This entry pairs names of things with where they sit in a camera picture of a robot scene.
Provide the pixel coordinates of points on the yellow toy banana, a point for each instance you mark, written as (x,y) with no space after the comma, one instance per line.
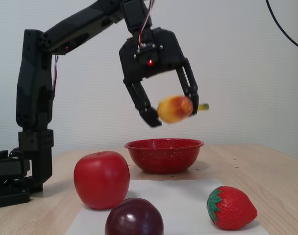
(171,110)

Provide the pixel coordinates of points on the white paper sheet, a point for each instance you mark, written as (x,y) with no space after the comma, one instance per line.
(178,203)

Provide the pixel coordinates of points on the dark purple toy plum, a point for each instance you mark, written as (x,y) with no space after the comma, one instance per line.
(131,220)

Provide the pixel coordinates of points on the red toy strawberry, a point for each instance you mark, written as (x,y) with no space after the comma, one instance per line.
(234,208)

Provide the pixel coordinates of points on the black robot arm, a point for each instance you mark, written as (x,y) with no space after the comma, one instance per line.
(73,27)

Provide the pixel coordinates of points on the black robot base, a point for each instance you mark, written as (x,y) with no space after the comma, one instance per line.
(9,169)

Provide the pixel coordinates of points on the red speckled enamel bowl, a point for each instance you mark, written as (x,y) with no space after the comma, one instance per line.
(163,159)

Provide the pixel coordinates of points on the red toy apple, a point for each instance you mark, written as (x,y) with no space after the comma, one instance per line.
(100,181)

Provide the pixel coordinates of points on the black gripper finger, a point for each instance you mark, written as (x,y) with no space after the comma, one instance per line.
(189,80)
(141,100)

